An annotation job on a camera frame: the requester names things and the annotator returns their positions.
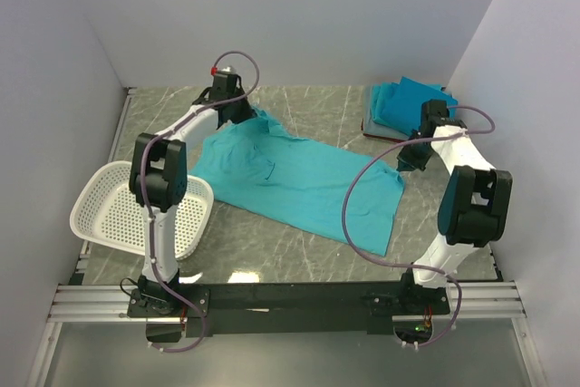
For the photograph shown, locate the turquoise t shirt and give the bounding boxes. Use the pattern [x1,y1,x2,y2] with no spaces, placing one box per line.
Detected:
[191,110,404,256]
[370,82,399,127]

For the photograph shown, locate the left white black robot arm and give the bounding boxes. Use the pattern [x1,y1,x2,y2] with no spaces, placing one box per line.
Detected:
[129,67,254,316]

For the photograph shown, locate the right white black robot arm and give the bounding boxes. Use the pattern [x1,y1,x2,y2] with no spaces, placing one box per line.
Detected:
[397,100,513,314]

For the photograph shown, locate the folded blue t shirt top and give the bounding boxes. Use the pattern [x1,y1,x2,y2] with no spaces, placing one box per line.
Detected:
[382,77,459,133]

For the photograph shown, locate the folded turquoise t shirt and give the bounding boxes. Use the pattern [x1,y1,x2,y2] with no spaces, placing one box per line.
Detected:
[370,82,399,127]

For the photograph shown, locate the folded red t shirt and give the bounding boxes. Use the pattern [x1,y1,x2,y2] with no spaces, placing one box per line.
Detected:
[361,119,409,142]

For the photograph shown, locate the white perforated plastic basket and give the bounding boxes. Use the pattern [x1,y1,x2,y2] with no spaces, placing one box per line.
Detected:
[70,160,214,261]

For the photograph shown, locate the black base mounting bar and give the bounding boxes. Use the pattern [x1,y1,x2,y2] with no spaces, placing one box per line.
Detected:
[128,281,450,342]

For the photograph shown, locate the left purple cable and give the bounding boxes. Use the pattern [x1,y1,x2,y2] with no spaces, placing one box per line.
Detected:
[140,51,261,354]

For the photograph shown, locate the purple cable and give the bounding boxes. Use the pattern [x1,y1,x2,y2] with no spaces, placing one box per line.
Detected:
[342,105,496,350]
[140,51,261,354]

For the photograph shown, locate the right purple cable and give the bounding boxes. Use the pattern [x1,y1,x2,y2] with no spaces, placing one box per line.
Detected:
[342,105,496,350]

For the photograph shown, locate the aluminium frame rail front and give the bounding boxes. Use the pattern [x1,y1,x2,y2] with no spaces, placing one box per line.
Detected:
[47,282,527,324]

